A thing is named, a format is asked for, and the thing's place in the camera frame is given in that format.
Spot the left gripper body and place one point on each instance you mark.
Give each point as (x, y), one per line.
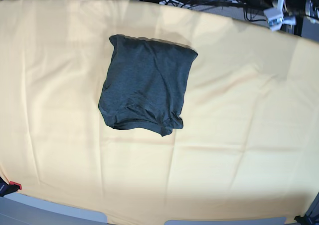
(284, 13)

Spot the dark grey long-sleeve shirt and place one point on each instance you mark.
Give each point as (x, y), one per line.
(145, 84)

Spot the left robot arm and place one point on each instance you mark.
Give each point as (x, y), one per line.
(312, 11)

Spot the yellow table cloth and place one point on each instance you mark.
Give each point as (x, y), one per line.
(249, 148)

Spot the black clamp right corner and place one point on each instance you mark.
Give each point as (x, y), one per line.
(305, 220)

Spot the red and black clamp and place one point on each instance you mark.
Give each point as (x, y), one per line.
(8, 188)

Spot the black table leg post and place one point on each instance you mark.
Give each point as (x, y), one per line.
(298, 27)

